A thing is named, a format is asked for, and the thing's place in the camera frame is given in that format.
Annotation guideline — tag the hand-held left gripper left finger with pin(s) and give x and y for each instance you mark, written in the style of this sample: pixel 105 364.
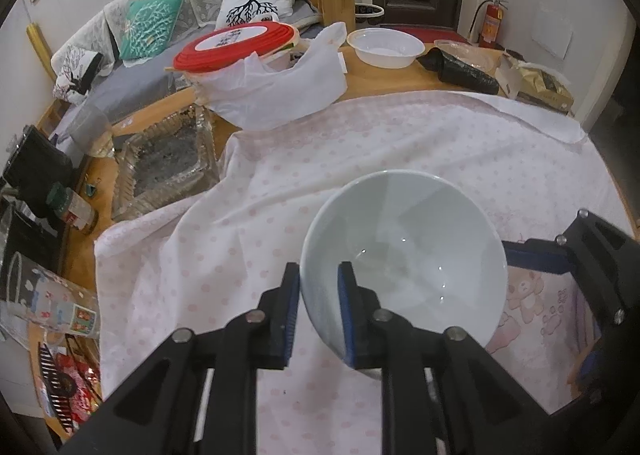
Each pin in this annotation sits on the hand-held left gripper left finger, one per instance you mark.
pixel 290 315

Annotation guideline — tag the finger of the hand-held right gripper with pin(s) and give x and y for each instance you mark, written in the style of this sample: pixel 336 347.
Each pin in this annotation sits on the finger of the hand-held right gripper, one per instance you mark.
pixel 589 380
pixel 535 257

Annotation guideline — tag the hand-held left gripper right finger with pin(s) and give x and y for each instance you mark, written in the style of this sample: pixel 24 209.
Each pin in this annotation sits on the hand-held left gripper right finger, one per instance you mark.
pixel 347 315

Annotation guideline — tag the medium white bowl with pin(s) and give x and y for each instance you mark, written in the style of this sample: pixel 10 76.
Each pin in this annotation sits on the medium white bowl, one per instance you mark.
pixel 400 225

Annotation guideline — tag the gold snack bag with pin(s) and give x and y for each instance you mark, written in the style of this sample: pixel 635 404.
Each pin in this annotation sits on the gold snack bag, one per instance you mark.
pixel 542 85

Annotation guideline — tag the white pink-dotted tablecloth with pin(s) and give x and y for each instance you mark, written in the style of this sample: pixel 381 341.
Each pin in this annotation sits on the white pink-dotted tablecloth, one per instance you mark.
pixel 350 135

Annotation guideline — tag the clear plastic tray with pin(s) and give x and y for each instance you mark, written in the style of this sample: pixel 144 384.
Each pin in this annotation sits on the clear plastic tray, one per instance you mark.
pixel 165 165

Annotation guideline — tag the dark seaweed packet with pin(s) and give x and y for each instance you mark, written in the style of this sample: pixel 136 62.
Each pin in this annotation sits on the dark seaweed packet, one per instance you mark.
pixel 460 72

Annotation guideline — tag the red printed wrapper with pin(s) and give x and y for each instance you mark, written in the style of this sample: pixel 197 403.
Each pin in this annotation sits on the red printed wrapper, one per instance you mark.
pixel 85 385

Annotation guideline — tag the clear plastic lid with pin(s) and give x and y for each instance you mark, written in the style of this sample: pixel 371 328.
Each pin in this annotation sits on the clear plastic lid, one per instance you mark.
pixel 465 50

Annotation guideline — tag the white plastic bag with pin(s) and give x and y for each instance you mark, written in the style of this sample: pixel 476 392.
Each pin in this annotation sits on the white plastic bag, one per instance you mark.
pixel 290 90

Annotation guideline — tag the printed glass tumbler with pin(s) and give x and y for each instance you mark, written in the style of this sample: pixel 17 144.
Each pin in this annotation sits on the printed glass tumbler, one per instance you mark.
pixel 55 305

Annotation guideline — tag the red fire extinguisher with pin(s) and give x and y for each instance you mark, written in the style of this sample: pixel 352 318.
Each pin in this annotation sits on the red fire extinguisher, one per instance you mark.
pixel 492 25

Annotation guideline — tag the green-lidded spice jar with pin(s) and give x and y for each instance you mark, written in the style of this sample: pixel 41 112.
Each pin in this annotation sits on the green-lidded spice jar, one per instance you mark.
pixel 75 210

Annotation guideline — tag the black hair claw clip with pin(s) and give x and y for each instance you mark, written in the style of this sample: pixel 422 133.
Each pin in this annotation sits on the black hair claw clip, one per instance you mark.
pixel 55 380

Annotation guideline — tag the red doormat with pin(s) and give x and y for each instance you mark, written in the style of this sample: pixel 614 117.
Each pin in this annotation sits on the red doormat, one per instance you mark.
pixel 425 31

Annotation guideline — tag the white disposable bowl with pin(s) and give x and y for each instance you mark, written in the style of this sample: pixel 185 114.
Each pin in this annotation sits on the white disposable bowl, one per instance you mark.
pixel 385 50

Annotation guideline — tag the wine glass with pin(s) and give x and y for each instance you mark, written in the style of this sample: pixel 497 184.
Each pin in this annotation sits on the wine glass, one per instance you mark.
pixel 92 127

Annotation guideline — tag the red-lidded white container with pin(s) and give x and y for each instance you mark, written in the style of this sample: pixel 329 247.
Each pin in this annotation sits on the red-lidded white container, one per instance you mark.
pixel 225 45

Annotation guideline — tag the grey sofa with lace cover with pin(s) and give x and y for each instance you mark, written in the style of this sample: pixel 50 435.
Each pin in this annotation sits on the grey sofa with lace cover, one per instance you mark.
pixel 125 85

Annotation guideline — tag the grey trash bin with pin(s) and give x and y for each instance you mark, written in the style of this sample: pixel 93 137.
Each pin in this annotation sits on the grey trash bin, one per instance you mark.
pixel 369 15

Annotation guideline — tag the white tree-print pillow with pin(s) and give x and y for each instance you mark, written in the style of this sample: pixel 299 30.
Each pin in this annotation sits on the white tree-print pillow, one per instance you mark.
pixel 255 0

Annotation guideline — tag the teal leaf-print pillow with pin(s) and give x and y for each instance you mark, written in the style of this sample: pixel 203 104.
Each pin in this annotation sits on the teal leaf-print pillow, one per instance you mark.
pixel 150 27

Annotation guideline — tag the black and white pillow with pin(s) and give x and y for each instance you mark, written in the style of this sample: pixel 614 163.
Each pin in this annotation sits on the black and white pillow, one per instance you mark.
pixel 75 75

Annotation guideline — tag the wooden plank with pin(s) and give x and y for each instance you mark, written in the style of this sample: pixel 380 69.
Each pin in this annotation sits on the wooden plank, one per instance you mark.
pixel 41 52

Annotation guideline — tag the white wall panel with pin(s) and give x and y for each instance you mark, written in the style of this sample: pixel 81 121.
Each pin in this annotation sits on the white wall panel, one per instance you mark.
pixel 550 32

